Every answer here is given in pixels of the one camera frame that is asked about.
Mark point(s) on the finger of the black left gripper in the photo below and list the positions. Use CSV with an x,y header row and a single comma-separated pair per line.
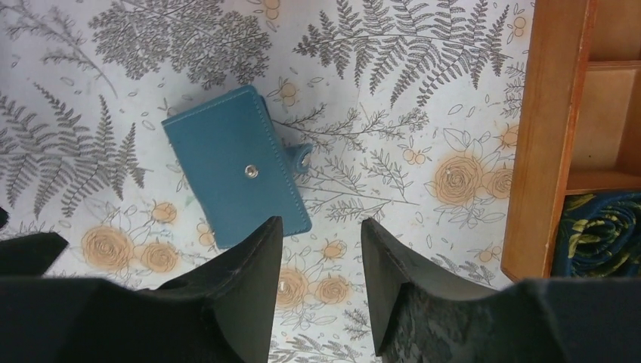
x,y
30,255

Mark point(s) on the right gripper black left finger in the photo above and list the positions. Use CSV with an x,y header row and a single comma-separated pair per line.
x,y
221,311

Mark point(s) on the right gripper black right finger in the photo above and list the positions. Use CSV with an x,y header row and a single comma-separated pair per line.
x,y
421,312

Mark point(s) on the blue card holder wallet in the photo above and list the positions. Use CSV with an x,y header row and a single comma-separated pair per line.
x,y
237,166

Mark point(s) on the wooden compartment tray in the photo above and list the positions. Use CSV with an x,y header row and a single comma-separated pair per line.
x,y
574,208

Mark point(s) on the floral patterned table mat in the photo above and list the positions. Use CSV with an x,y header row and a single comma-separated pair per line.
x,y
412,108

